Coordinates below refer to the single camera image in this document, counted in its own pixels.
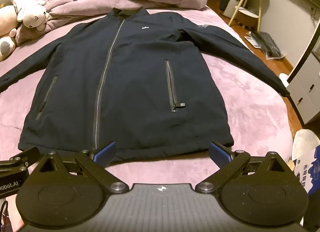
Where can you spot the dark navy zip jacket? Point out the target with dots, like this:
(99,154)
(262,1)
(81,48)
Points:
(130,76)

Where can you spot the cream plush toy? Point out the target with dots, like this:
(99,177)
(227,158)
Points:
(6,19)

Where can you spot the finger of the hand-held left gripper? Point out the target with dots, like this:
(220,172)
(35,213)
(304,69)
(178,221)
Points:
(26,158)

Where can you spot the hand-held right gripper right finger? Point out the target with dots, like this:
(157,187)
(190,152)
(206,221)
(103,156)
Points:
(220,153)

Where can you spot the white slipper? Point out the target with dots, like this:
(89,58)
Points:
(284,78)

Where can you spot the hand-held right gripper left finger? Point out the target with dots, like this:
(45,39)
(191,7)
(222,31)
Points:
(106,151)

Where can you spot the blue and white printed box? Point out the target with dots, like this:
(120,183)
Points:
(310,169)

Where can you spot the white fluffy cloth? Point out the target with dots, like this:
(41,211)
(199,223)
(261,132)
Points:
(306,138)

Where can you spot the white drawer cabinet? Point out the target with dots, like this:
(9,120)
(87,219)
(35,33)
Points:
(307,89)

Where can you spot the black item in plastic bag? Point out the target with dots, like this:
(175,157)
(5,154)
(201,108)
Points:
(268,44)

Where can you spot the white bin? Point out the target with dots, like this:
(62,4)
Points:
(231,9)

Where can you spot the white sheep plush toy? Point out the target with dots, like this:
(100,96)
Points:
(30,11)

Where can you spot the bed with pink sheet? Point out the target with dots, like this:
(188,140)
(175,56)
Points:
(245,112)

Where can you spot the white wooden side table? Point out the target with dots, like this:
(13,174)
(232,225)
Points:
(250,11)

